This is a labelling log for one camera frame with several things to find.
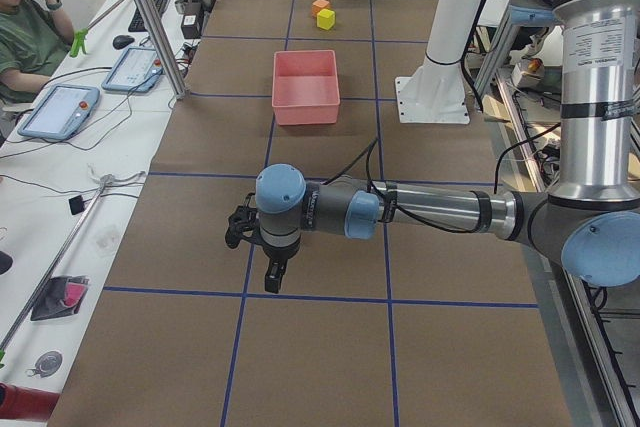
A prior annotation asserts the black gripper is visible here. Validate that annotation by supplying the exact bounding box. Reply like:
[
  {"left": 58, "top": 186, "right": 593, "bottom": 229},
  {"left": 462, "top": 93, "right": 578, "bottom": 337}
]
[{"left": 261, "top": 239, "right": 300, "bottom": 294}]

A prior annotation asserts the yellow foam block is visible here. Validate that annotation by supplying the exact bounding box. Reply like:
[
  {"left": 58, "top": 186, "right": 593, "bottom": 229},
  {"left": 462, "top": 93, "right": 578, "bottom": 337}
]
[{"left": 316, "top": 9, "right": 336, "bottom": 31}]

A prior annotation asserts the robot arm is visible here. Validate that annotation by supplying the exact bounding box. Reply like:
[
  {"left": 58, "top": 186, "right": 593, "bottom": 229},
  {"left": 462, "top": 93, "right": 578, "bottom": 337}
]
[{"left": 251, "top": 0, "right": 639, "bottom": 293}]

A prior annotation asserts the pink plastic bin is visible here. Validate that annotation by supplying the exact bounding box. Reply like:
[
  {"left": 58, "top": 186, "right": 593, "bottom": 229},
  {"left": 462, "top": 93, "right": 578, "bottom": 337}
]
[{"left": 272, "top": 50, "right": 341, "bottom": 126}]

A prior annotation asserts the aluminium rod on table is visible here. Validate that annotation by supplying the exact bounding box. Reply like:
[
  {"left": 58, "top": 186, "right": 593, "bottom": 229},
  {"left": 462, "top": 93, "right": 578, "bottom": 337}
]
[{"left": 1, "top": 174, "right": 116, "bottom": 359}]

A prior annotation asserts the grey pink pouch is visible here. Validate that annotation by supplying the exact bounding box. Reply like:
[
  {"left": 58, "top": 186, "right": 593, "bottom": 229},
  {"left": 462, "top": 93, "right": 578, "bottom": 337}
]
[{"left": 30, "top": 276, "right": 89, "bottom": 321}]

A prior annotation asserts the far teach pendant tablet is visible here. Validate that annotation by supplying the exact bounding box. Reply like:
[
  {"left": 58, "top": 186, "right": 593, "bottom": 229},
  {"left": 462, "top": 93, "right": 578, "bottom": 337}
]
[{"left": 101, "top": 45, "right": 163, "bottom": 93}]

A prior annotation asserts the teach pendant tablet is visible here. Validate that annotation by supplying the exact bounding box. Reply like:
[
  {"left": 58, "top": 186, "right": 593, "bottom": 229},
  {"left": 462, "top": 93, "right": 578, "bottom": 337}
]
[
  {"left": 101, "top": 45, "right": 163, "bottom": 93},
  {"left": 18, "top": 84, "right": 100, "bottom": 141}
]

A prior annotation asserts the round metal lid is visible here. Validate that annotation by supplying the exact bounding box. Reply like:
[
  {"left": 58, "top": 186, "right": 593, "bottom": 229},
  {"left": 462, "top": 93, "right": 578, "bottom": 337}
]
[{"left": 25, "top": 350, "right": 63, "bottom": 378}]

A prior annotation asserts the black power adapter box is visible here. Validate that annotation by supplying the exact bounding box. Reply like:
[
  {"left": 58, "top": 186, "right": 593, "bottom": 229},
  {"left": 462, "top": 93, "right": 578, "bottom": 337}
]
[{"left": 181, "top": 1, "right": 204, "bottom": 40}]

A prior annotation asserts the near teach pendant tablet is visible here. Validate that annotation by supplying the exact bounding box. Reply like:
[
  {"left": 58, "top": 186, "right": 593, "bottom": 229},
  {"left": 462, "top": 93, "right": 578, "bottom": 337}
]
[{"left": 18, "top": 84, "right": 100, "bottom": 141}]

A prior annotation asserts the orange foam block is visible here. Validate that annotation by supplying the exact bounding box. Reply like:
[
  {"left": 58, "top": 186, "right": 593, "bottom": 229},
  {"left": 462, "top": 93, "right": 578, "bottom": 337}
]
[{"left": 311, "top": 0, "right": 331, "bottom": 17}]

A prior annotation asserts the black computer mouse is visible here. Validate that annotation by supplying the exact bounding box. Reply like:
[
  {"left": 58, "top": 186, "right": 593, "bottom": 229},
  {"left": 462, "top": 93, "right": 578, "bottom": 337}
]
[{"left": 112, "top": 35, "right": 135, "bottom": 50}]

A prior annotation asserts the black keyboard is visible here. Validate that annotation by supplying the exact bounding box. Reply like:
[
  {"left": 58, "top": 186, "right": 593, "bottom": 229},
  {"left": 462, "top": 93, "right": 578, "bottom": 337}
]
[{"left": 127, "top": 0, "right": 173, "bottom": 33}]

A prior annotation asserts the green clamp tool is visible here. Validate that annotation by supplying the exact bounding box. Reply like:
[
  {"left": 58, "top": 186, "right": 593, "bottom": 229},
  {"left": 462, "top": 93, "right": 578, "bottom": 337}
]
[{"left": 69, "top": 28, "right": 88, "bottom": 58}]

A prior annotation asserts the person in green shirt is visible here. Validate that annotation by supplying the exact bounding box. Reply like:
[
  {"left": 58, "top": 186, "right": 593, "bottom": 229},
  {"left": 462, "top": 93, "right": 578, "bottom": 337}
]
[{"left": 1, "top": 0, "right": 74, "bottom": 104}]

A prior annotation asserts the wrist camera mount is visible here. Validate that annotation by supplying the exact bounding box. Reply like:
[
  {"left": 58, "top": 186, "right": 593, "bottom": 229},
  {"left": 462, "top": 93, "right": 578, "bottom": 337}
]
[{"left": 225, "top": 192, "right": 262, "bottom": 249}]

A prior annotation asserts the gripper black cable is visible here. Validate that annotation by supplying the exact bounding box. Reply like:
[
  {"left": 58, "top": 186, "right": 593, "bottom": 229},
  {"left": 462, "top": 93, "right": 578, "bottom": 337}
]
[{"left": 319, "top": 136, "right": 561, "bottom": 236}]

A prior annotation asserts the white camera stand pillar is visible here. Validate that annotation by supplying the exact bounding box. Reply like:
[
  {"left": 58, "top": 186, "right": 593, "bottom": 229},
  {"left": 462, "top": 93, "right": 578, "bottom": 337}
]
[{"left": 395, "top": 0, "right": 485, "bottom": 125}]

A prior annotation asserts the aluminium frame post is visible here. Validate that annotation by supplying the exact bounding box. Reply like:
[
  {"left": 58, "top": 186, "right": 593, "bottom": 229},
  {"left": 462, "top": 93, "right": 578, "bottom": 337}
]
[{"left": 134, "top": 0, "right": 187, "bottom": 100}]

